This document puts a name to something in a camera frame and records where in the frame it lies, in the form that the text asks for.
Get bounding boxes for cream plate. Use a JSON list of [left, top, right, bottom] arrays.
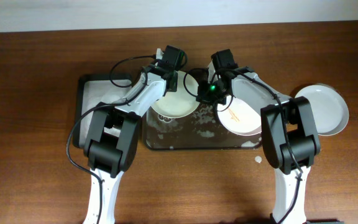
[[152, 71, 200, 118]]

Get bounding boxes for pale blue plate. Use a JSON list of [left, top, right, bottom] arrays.
[[295, 83, 349, 136]]

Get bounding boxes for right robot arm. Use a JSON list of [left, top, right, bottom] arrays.
[[196, 67, 321, 223]]

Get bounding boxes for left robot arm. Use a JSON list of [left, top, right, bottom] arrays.
[[83, 64, 178, 223]]

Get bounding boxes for dark brown serving tray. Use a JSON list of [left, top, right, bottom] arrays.
[[142, 70, 265, 152]]

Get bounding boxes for black soapy water tray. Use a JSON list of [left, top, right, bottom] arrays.
[[72, 73, 132, 148]]

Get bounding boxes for white plate lower right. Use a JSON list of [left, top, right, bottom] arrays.
[[217, 96, 262, 136]]

